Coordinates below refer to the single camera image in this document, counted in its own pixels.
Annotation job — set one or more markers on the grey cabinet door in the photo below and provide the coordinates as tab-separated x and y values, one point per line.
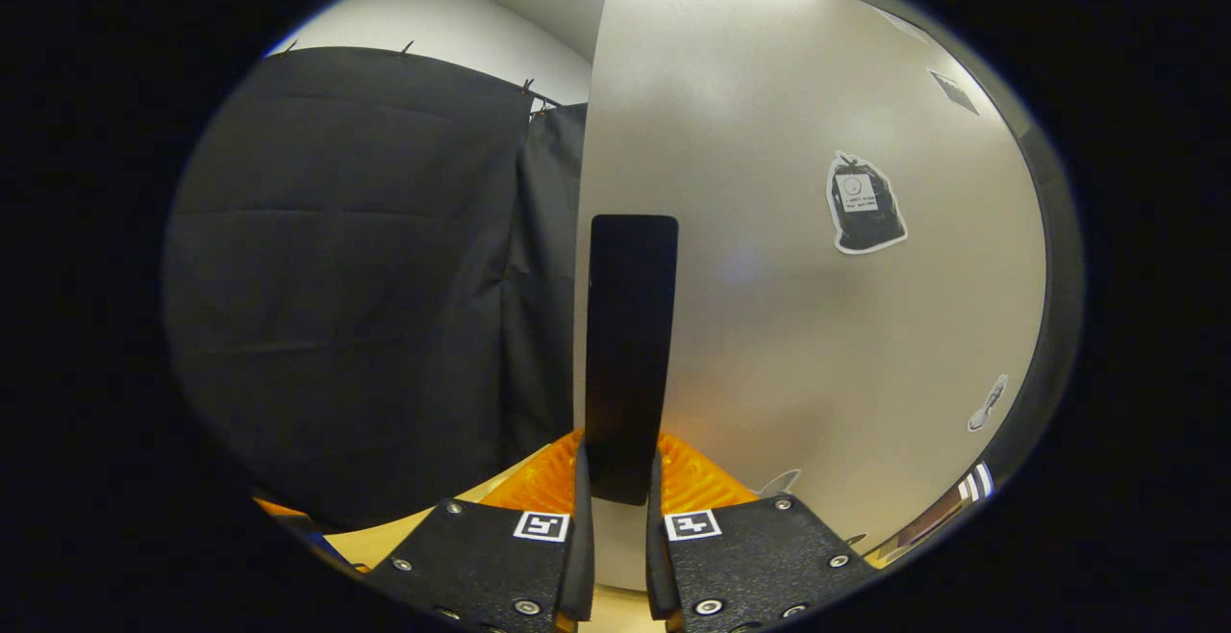
769	325

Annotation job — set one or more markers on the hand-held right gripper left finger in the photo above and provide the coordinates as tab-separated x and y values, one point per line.
581	556

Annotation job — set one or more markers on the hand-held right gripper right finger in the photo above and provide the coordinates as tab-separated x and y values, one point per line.
656	566

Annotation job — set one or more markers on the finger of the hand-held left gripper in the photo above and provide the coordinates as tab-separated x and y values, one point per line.
281	508

